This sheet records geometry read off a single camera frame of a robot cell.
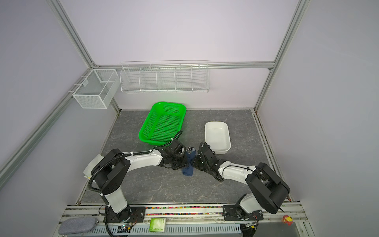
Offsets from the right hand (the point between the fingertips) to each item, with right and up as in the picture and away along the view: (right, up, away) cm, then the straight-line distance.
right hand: (190, 162), depth 87 cm
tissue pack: (-55, -3, -8) cm, 56 cm away
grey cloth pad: (-55, -25, -17) cm, 63 cm away
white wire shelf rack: (-17, +55, +10) cm, 59 cm away
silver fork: (+2, +6, +9) cm, 11 cm away
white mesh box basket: (-62, +45, +9) cm, 78 cm away
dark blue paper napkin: (-2, -4, +1) cm, 5 cm away
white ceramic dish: (+19, +14, +16) cm, 28 cm away
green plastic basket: (-22, +23, +25) cm, 41 cm away
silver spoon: (-2, +6, +9) cm, 11 cm away
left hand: (-1, -3, 0) cm, 3 cm away
